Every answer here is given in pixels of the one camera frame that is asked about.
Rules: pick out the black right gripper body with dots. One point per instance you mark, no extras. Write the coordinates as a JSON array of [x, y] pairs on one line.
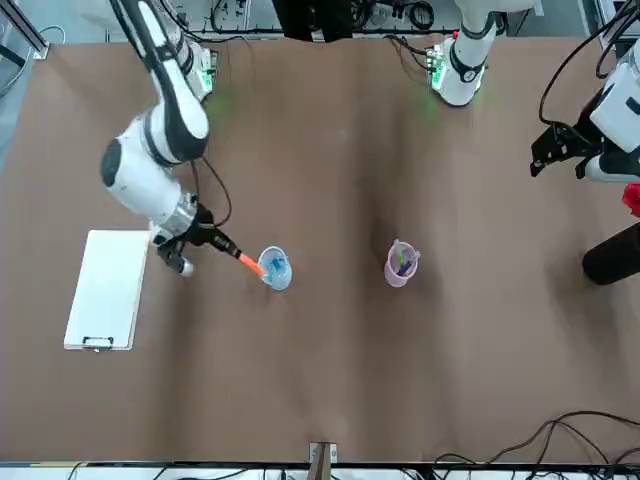
[[202, 230]]

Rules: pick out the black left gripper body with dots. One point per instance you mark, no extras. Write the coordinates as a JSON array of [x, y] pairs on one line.
[[580, 140]]

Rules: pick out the orange pencil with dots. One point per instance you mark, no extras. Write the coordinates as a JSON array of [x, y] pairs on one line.
[[250, 262]]

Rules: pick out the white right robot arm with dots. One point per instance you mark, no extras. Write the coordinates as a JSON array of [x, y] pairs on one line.
[[170, 90]]

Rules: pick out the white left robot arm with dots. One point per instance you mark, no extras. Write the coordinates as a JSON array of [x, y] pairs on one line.
[[467, 75]]

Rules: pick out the white clipboard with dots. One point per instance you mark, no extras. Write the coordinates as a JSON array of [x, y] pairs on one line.
[[107, 290]]

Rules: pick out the pink plastic cup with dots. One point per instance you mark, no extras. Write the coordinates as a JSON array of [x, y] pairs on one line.
[[395, 280]]

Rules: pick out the green pen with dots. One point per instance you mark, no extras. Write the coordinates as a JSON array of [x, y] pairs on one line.
[[401, 260]]

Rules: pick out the dark purple pen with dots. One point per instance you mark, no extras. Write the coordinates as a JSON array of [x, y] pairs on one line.
[[410, 265]]

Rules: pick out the red rose bouquet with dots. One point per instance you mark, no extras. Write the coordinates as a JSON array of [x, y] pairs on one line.
[[634, 197]]

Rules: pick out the black vase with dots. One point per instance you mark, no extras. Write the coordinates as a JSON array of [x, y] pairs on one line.
[[615, 257]]

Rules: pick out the person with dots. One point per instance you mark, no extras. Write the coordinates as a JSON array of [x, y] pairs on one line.
[[300, 20]]

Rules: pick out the aluminium frame post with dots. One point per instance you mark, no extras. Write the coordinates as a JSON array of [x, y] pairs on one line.
[[322, 460]]

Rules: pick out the aluminium frame rail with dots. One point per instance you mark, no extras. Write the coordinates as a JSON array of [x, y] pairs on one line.
[[37, 50]]

